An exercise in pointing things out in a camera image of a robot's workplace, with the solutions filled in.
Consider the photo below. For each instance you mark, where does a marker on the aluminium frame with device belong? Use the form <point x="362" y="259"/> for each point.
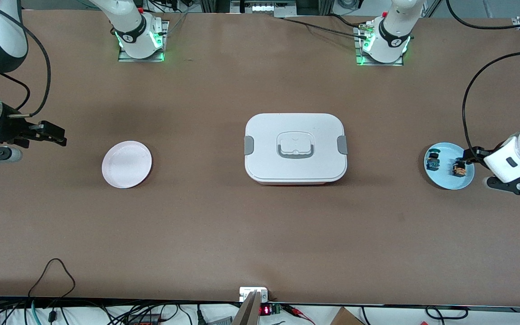
<point x="264" y="8"/>

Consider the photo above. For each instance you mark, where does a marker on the orange push-button switch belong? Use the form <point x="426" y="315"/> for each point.
<point x="459" y="169"/>

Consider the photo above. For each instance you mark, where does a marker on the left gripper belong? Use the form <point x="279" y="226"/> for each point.
<point x="477" y="155"/>

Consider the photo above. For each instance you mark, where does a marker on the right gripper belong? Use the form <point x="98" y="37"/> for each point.
<point x="11" y="130"/>

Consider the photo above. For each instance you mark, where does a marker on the red LED display board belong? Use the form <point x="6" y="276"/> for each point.
<point x="266" y="310"/>

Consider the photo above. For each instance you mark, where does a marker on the pink round plate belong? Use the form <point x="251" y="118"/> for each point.
<point x="127" y="164"/>

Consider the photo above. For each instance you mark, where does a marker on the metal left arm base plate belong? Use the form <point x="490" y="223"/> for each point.
<point x="361" y="61"/>

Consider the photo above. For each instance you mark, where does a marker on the green-capped small component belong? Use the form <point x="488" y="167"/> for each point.
<point x="433" y="161"/>

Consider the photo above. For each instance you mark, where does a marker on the white lidded container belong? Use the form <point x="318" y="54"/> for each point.
<point x="269" y="135"/>

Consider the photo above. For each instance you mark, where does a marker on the red clip lead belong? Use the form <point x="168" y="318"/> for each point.
<point x="298" y="313"/>

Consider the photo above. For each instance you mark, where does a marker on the small white box device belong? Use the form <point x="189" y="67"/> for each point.
<point x="247" y="291"/>

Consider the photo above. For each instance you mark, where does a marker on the grey metal bar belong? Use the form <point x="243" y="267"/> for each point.
<point x="248" y="311"/>

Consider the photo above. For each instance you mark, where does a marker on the black orange power strip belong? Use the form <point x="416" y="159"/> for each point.
<point x="145" y="319"/>

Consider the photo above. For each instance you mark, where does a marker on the light blue round plate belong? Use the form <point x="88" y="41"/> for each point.
<point x="445" y="178"/>

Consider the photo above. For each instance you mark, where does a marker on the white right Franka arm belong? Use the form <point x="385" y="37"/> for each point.
<point x="129" y="27"/>

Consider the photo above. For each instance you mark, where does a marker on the brown cardboard piece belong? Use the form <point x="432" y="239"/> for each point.
<point x="345" y="317"/>

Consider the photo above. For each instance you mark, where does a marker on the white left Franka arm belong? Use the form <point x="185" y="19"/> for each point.
<point x="388" y="36"/>

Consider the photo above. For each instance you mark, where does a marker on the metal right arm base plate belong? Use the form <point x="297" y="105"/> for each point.
<point x="127" y="58"/>

